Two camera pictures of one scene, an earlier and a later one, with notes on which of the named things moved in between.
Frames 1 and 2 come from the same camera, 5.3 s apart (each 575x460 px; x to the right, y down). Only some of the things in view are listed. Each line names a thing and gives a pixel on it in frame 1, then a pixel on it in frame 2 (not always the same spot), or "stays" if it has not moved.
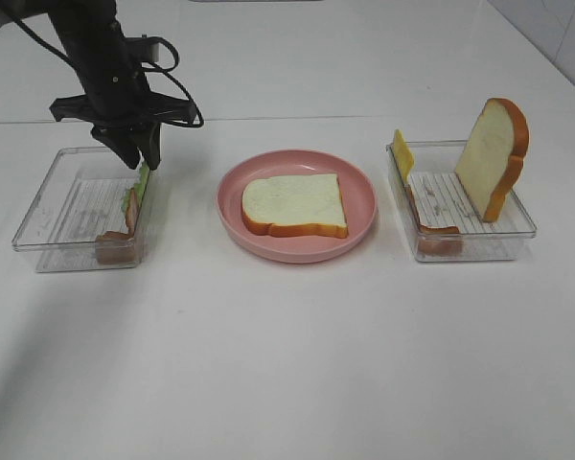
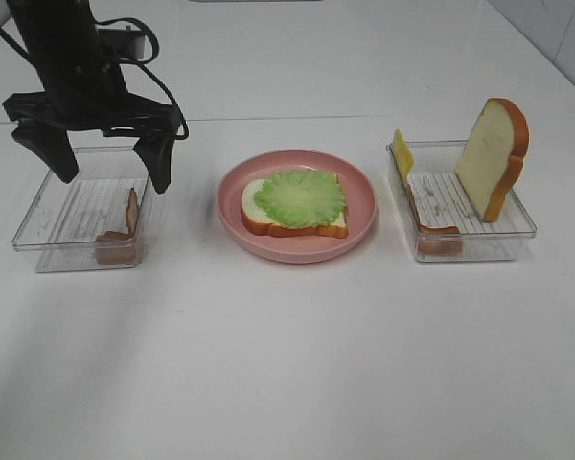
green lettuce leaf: x=139 y=185 -> x=302 y=197
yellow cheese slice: x=403 y=156 stays
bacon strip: x=435 y=241 stays
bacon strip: x=113 y=247 stays
